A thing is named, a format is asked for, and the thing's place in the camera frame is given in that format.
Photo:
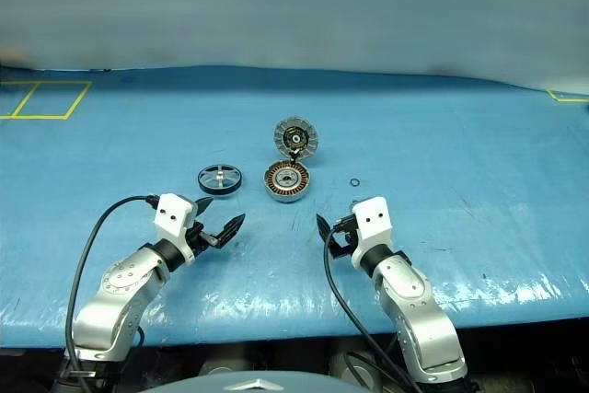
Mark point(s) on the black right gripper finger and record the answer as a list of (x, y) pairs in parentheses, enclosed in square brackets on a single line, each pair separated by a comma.
[(323, 228)]

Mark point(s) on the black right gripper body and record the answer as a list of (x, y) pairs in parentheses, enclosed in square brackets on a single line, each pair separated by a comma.
[(343, 241)]

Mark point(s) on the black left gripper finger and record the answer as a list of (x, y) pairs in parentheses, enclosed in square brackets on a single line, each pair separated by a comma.
[(204, 205), (230, 231)]

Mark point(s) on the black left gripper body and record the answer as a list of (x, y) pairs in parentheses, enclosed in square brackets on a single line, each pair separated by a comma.
[(201, 239)]

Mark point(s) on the motor stator with copper windings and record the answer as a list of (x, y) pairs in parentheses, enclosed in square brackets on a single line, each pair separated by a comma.
[(285, 182)]

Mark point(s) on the finned motor end cap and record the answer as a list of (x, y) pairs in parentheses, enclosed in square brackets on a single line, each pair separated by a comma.
[(296, 137)]

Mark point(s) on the grey rounded shape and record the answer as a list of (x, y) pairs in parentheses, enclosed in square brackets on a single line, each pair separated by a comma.
[(354, 365)]

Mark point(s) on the grey robot torso with logo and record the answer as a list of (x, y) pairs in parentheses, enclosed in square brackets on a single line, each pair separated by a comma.
[(253, 384)]

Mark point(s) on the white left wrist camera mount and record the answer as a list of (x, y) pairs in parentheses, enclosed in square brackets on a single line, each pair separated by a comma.
[(172, 216)]

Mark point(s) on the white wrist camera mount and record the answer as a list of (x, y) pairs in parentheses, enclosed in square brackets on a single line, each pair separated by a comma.
[(375, 223), (172, 216)]

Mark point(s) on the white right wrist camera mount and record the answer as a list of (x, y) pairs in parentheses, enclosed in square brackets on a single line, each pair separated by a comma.
[(375, 223)]

